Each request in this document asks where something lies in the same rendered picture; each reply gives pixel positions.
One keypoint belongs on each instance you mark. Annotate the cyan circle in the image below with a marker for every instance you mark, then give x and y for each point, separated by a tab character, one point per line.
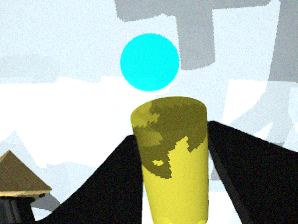
149	62

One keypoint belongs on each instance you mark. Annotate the yellow tall cylinder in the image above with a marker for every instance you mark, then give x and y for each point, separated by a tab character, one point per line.
172	137

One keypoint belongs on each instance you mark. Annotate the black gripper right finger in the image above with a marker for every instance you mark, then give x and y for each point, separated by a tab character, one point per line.
261	178

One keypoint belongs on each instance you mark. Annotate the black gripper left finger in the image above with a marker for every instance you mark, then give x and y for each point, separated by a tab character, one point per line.
112	195

